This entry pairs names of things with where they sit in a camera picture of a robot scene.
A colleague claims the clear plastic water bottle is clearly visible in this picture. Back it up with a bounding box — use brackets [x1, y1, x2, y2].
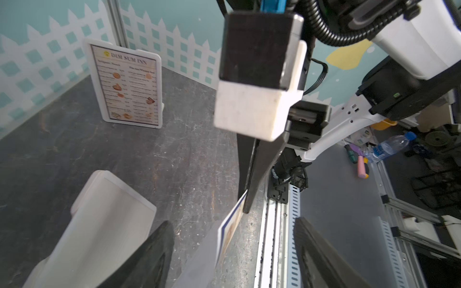
[365, 132, 417, 162]

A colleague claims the dim sum menu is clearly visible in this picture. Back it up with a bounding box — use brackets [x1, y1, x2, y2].
[91, 44, 160, 127]
[216, 190, 248, 265]

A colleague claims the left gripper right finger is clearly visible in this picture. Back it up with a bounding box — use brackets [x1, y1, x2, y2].
[294, 217, 370, 288]

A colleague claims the pink handled tool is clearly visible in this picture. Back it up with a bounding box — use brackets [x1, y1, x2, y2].
[349, 144, 369, 179]

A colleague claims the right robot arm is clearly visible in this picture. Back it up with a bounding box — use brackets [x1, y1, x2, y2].
[214, 1, 461, 213]

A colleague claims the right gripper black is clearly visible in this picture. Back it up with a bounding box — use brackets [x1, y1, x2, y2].
[237, 100, 331, 214]

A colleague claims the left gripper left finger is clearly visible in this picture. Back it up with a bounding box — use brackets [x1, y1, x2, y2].
[99, 221, 175, 288]

